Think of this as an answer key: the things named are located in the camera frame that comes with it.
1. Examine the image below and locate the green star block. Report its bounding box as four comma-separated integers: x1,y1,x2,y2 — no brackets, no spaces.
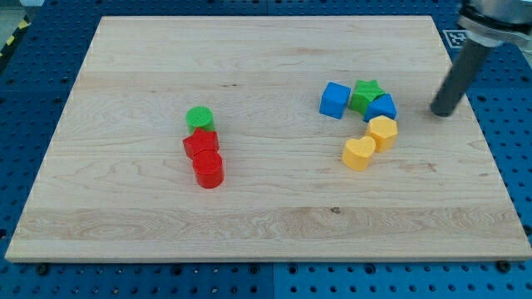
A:
348,80,386,115

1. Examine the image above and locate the blue cube block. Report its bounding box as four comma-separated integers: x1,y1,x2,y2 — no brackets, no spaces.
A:
319,82,351,120

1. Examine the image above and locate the red star block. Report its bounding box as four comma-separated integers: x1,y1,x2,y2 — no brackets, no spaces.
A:
182,127,219,159

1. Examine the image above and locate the green cylinder block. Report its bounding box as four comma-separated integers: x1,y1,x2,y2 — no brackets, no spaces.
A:
185,105,215,133

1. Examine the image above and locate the yellow hexagon block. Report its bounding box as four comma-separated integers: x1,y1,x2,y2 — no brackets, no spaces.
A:
366,115,398,153

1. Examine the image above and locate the blue triangle block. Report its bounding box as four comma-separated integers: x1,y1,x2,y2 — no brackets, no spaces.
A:
363,94,397,122

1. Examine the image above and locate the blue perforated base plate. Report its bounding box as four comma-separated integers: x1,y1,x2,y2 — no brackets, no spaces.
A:
1,0,531,298

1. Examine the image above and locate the white fiducial marker tag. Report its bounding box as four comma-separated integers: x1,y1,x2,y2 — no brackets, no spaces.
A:
442,30,467,49

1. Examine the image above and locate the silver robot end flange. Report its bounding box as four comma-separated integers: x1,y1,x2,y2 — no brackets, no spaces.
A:
457,0,531,48

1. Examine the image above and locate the red cylinder block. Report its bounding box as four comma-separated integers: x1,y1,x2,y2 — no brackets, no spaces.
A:
192,150,224,189

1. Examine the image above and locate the wooden board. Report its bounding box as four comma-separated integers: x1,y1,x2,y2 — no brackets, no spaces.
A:
6,16,531,263

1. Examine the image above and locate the yellow heart block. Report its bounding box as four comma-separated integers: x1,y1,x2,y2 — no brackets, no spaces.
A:
341,136,376,171

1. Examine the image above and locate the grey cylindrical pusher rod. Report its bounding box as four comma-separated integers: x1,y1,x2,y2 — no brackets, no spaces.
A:
430,38,493,117

